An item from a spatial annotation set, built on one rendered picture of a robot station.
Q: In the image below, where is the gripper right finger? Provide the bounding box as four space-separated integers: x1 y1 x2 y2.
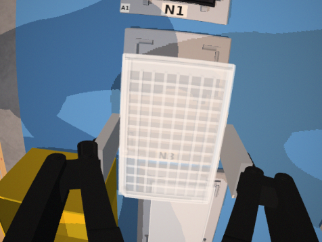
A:
220 124 319 242

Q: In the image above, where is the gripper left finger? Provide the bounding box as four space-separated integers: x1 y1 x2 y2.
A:
2 113 124 242

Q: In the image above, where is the blue bench mat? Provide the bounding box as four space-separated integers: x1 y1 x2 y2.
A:
16 0 322 242

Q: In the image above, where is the yellow bin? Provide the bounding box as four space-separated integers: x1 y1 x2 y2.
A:
0 147 118 242

